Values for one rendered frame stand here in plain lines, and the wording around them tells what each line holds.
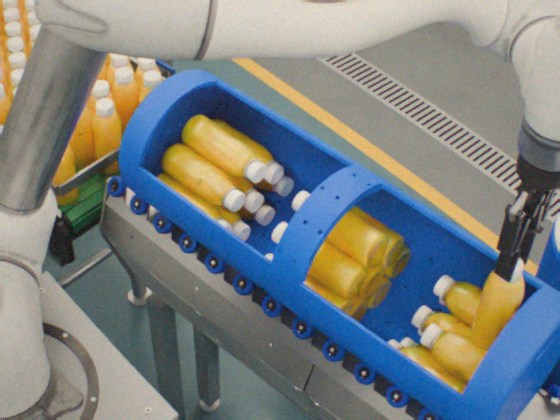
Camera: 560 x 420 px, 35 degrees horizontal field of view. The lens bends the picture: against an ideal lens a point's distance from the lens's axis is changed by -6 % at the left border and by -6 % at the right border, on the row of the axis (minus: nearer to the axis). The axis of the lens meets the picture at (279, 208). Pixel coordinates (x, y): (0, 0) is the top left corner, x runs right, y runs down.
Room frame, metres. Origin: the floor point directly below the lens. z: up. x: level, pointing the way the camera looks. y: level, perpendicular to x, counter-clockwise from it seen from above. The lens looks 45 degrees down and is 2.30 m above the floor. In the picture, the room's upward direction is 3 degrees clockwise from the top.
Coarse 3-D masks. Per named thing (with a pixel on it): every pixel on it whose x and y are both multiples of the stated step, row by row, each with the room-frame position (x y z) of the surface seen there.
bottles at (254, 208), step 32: (192, 192) 1.25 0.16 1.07; (256, 192) 1.26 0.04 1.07; (288, 192) 1.31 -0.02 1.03; (224, 224) 1.18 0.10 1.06; (320, 288) 1.03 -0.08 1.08; (384, 288) 1.10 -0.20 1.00; (416, 320) 0.97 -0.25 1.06; (448, 320) 0.95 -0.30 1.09; (416, 352) 0.90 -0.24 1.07; (448, 384) 0.83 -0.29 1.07
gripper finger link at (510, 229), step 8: (520, 216) 0.85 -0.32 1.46; (504, 224) 0.87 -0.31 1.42; (512, 224) 0.86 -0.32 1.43; (520, 224) 0.86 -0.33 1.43; (504, 232) 0.86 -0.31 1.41; (512, 232) 0.86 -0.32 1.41; (504, 240) 0.86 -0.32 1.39; (512, 240) 0.85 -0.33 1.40; (496, 248) 0.87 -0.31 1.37; (504, 248) 0.86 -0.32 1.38; (512, 248) 0.86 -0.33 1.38
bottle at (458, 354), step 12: (444, 336) 0.89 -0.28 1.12; (456, 336) 0.89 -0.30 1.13; (432, 348) 0.89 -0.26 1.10; (444, 348) 0.87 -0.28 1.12; (456, 348) 0.87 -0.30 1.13; (468, 348) 0.86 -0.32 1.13; (480, 348) 0.87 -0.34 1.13; (444, 360) 0.86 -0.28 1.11; (456, 360) 0.85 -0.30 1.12; (468, 360) 0.84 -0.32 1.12; (480, 360) 0.84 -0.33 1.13; (456, 372) 0.84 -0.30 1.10; (468, 372) 0.83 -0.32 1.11
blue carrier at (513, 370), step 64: (128, 128) 1.31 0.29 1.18; (256, 128) 1.43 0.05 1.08; (320, 192) 1.11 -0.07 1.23; (384, 192) 1.21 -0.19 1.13; (256, 256) 1.06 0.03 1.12; (448, 256) 1.12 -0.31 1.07; (320, 320) 0.96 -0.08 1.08; (384, 320) 1.05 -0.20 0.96; (512, 320) 0.85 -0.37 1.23; (512, 384) 0.76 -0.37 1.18
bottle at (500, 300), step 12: (492, 276) 0.90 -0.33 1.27; (492, 288) 0.89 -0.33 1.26; (504, 288) 0.88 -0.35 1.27; (516, 288) 0.88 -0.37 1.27; (480, 300) 0.91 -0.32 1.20; (492, 300) 0.88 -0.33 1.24; (504, 300) 0.87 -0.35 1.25; (516, 300) 0.87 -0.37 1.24; (480, 312) 0.89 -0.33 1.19; (492, 312) 0.87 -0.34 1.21; (504, 312) 0.87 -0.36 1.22; (516, 312) 0.88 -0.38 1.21; (480, 324) 0.88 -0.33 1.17; (492, 324) 0.87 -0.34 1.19; (504, 324) 0.87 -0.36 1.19; (480, 336) 0.88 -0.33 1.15; (492, 336) 0.87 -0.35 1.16
